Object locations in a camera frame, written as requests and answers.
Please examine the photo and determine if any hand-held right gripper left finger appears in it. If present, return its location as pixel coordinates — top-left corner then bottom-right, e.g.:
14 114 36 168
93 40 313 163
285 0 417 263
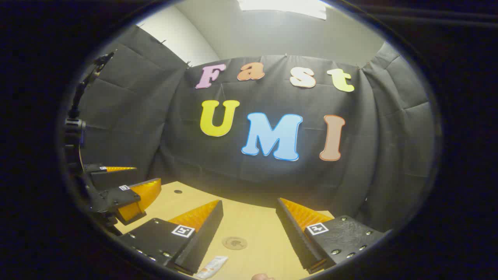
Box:
117 200 224 275

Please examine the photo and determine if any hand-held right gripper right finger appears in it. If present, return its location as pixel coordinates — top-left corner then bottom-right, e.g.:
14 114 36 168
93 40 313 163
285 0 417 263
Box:
276 198 391 275

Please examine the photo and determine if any round cork coaster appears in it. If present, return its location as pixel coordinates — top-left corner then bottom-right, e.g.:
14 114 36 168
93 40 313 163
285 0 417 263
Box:
222 236 248 250

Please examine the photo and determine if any white toothpaste tube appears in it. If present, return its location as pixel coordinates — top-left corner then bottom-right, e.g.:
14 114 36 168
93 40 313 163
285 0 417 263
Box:
196 255 229 279

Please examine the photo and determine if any wooden desktop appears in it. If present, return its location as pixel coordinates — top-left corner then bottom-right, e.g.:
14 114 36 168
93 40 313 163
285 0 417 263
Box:
115 181 335 280

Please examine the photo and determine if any black backdrop cloth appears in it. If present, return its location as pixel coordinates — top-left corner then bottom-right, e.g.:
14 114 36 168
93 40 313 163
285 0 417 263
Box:
74 24 438 234

